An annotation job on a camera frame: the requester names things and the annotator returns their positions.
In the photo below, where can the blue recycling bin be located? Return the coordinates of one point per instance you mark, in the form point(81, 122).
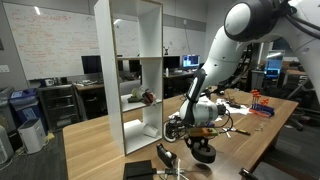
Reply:
point(26, 105)

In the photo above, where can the wall whiteboard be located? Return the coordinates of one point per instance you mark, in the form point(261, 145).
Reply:
point(52, 43)

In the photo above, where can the black tape dispenser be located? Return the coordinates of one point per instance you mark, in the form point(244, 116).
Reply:
point(166, 156)

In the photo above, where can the blue hex key holder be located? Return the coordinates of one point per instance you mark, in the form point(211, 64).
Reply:
point(262, 110)

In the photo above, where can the black drawer cabinet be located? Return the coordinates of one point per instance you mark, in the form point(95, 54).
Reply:
point(59, 105)

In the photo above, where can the black tape roll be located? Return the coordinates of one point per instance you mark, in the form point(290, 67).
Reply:
point(204, 155)

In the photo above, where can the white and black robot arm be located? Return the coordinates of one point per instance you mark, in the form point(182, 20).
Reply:
point(255, 21)

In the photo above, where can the metal pliers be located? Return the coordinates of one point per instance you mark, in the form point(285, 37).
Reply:
point(233, 129)

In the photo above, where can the white open shelf unit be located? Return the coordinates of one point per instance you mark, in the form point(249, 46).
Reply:
point(130, 36)

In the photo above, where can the items on middle shelf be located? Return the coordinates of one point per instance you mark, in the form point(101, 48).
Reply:
point(141, 95)

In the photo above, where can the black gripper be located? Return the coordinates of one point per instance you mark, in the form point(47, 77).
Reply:
point(200, 142)

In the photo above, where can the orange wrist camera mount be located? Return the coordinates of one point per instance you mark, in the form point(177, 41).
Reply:
point(199, 132)

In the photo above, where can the dark computer monitor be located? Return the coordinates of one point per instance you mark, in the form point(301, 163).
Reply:
point(91, 64)

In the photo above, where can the black flat box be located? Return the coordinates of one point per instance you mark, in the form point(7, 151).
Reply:
point(139, 170)

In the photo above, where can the white air purifier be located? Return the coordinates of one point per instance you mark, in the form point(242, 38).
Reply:
point(32, 135)

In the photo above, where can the lit computer monitor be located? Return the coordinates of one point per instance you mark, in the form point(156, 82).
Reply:
point(189, 61)

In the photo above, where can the white paper cup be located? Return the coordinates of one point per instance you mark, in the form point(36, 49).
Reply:
point(150, 131)

